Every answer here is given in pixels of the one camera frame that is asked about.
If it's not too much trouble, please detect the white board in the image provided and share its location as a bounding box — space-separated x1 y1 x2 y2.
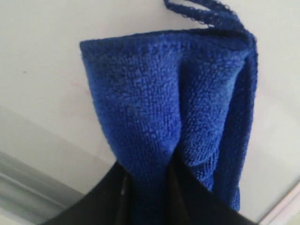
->
0 0 300 222

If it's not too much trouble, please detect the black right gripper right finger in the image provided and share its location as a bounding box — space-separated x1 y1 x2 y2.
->
167 153 255 225

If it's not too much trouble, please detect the blue microfiber cloth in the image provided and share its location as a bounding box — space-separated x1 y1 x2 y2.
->
80 0 258 225

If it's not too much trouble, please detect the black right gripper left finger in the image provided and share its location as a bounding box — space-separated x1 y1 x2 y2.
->
44 162 129 225

